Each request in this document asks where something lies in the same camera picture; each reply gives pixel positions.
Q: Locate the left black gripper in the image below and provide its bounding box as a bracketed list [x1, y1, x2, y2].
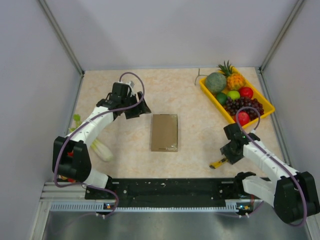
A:
[120, 91, 150, 119]

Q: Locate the yellow utility knife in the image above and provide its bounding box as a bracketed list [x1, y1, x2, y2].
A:
[209, 158, 228, 169]

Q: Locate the brown cardboard express box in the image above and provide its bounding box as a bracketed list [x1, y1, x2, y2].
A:
[150, 114, 178, 152]

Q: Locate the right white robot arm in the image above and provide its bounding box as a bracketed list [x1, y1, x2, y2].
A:
[220, 123, 320, 224]

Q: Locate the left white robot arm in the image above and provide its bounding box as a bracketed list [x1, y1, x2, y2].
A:
[52, 81, 151, 199]

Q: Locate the red apple front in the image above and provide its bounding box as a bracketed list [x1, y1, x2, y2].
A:
[235, 111, 251, 126]

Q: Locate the red apple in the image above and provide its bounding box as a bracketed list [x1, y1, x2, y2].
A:
[235, 111, 251, 126]
[238, 86, 254, 99]

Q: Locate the purple grape bunch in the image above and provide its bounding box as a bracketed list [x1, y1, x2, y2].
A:
[224, 97, 265, 117]

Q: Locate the green celery stalk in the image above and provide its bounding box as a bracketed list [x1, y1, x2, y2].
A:
[68, 114, 114, 162]

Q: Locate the dark green lime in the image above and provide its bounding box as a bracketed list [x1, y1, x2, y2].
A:
[215, 92, 228, 106]

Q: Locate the light green lime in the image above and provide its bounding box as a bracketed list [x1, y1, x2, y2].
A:
[227, 90, 241, 101]

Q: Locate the yellow plastic tray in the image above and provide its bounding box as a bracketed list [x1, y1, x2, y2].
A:
[195, 74, 276, 124]

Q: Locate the pineapple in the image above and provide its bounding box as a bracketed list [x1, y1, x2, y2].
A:
[217, 60, 246, 91]

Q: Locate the green melon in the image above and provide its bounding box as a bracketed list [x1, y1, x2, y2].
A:
[204, 72, 227, 94]

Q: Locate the red lychee bunch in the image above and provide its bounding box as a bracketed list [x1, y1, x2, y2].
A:
[57, 151, 77, 184]

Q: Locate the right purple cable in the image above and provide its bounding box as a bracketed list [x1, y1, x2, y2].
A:
[235, 106, 308, 227]

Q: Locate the purple cable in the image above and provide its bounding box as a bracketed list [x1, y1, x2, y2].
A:
[53, 71, 146, 217]
[235, 106, 308, 227]

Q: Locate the white slotted cable duct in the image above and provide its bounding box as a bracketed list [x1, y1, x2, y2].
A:
[50, 202, 251, 213]

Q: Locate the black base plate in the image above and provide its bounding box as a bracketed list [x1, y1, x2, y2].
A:
[84, 177, 266, 208]

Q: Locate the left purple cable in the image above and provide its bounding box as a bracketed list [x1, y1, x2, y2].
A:
[53, 71, 146, 217]

